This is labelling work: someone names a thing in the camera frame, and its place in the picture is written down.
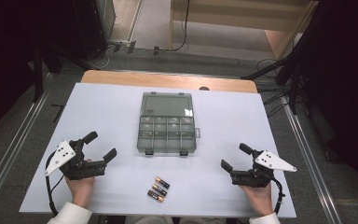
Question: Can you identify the black metal stand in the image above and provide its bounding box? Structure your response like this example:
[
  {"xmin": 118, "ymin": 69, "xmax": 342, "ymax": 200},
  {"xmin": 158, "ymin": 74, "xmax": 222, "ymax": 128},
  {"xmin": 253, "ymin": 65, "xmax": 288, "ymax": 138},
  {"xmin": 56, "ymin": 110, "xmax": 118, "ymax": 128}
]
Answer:
[
  {"xmin": 31, "ymin": 41, "xmax": 63, "ymax": 105},
  {"xmin": 241, "ymin": 18, "xmax": 324, "ymax": 116}
]

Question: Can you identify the person's left hand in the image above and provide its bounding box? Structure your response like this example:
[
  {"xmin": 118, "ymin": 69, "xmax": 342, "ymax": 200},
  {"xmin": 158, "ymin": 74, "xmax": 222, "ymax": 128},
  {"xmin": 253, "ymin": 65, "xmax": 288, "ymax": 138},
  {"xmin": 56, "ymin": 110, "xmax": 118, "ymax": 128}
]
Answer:
[{"xmin": 64, "ymin": 175, "xmax": 96, "ymax": 209}]

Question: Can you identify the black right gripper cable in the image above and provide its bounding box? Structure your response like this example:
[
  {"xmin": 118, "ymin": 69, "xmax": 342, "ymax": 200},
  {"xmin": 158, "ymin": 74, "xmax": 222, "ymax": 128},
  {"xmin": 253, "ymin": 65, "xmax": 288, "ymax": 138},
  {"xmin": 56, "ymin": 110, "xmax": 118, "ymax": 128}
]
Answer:
[{"xmin": 271, "ymin": 176, "xmax": 286, "ymax": 216}]

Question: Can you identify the black floor cable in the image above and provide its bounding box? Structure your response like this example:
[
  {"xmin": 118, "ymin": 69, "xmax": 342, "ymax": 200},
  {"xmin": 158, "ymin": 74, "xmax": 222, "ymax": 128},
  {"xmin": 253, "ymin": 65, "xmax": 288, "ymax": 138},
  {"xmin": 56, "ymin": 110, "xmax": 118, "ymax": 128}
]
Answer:
[{"xmin": 154, "ymin": 0, "xmax": 191, "ymax": 53}]

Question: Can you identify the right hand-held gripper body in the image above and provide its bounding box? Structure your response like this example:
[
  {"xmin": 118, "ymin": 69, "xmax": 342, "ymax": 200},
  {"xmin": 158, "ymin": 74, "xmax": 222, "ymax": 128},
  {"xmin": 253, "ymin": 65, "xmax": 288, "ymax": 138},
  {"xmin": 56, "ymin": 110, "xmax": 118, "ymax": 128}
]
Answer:
[{"xmin": 229, "ymin": 149, "xmax": 297, "ymax": 189}]

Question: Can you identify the black and copper battery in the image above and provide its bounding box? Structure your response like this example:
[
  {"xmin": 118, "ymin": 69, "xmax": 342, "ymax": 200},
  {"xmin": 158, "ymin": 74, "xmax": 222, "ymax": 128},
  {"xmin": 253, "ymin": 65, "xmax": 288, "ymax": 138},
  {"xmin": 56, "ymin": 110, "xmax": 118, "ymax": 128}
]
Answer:
[
  {"xmin": 146, "ymin": 189, "xmax": 165, "ymax": 203},
  {"xmin": 154, "ymin": 175, "xmax": 171, "ymax": 189},
  {"xmin": 151, "ymin": 183, "xmax": 169, "ymax": 198}
]

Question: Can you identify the light wooden furniture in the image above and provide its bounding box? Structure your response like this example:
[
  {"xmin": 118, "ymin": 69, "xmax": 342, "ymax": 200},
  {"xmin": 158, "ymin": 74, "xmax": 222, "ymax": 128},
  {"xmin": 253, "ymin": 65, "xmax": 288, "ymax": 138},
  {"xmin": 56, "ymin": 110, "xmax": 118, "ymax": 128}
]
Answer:
[{"xmin": 169, "ymin": 0, "xmax": 319, "ymax": 61}]

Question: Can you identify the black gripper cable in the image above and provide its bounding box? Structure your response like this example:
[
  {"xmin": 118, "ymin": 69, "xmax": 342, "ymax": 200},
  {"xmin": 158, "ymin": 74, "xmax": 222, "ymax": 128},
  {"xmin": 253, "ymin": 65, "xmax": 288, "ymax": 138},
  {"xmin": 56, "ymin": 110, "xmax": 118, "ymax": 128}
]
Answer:
[
  {"xmin": 44, "ymin": 151, "xmax": 66, "ymax": 217},
  {"xmin": 271, "ymin": 176, "xmax": 286, "ymax": 216}
]

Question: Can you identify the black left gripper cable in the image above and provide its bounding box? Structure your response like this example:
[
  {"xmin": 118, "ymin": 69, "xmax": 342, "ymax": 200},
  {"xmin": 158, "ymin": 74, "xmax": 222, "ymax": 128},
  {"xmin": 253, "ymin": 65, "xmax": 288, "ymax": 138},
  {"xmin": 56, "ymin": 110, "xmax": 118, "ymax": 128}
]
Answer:
[{"xmin": 44, "ymin": 151, "xmax": 66, "ymax": 217}]

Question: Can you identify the dark metal cabinet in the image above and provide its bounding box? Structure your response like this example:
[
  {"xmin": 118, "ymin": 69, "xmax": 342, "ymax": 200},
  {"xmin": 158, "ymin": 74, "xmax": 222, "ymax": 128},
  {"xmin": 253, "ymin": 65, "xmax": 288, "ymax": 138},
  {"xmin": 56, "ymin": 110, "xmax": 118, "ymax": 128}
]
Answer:
[{"xmin": 73, "ymin": 0, "xmax": 117, "ymax": 61}]

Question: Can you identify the person's right hand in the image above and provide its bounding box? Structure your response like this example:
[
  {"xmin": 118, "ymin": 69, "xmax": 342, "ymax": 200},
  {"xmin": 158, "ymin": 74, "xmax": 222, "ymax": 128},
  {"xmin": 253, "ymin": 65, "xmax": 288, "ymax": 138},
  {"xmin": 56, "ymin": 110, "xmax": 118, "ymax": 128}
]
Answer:
[{"xmin": 240, "ymin": 182, "xmax": 275, "ymax": 218}]

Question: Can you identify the metal floor rail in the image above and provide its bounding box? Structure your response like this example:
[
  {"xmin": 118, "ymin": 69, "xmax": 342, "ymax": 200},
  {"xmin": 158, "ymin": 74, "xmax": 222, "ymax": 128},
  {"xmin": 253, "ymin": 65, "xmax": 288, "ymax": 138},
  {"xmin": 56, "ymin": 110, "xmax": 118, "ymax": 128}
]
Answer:
[
  {"xmin": 0, "ymin": 73, "xmax": 54, "ymax": 216},
  {"xmin": 282, "ymin": 96, "xmax": 344, "ymax": 224}
]

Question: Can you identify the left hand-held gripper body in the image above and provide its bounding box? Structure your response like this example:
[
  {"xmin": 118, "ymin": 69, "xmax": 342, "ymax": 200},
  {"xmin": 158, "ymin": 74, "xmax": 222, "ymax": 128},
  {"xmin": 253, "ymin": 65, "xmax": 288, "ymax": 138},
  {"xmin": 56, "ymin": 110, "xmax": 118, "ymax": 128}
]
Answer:
[{"xmin": 45, "ymin": 139, "xmax": 107, "ymax": 181}]

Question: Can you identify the clear grey compartment box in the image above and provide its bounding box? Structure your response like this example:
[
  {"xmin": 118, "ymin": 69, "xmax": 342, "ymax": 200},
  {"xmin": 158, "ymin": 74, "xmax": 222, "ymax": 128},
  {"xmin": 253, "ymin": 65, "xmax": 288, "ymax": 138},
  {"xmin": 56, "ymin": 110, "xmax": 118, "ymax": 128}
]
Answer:
[{"xmin": 136, "ymin": 91, "xmax": 201, "ymax": 157}]

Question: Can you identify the wooden table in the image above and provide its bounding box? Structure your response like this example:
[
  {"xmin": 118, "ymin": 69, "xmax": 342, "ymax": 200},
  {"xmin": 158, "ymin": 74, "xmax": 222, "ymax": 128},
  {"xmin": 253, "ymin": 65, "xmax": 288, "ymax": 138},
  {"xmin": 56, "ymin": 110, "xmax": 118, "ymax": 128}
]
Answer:
[{"xmin": 80, "ymin": 69, "xmax": 258, "ymax": 94}]

